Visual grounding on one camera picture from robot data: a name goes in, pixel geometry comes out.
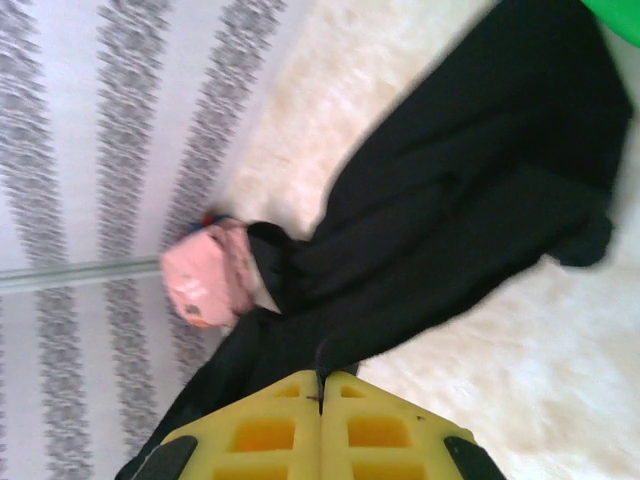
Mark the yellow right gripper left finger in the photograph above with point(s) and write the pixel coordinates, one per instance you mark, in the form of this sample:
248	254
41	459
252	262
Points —
265	440

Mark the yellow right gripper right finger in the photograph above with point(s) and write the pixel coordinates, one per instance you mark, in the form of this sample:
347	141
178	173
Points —
380	440

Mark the black t-shirt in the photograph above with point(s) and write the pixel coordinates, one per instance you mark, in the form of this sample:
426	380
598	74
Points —
450	175

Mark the pink folded printed t-shirt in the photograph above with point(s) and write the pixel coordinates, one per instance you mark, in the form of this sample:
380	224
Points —
205	280

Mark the blue folded t-shirt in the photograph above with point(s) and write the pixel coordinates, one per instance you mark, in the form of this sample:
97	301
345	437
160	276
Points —
218	219

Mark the red folded t-shirt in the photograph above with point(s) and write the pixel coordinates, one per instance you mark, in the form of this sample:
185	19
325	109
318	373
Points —
204	220

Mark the green plastic basket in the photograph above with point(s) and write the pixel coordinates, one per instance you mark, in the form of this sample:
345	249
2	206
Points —
617	17

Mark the aluminium frame post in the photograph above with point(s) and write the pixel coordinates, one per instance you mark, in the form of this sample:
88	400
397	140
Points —
75	275

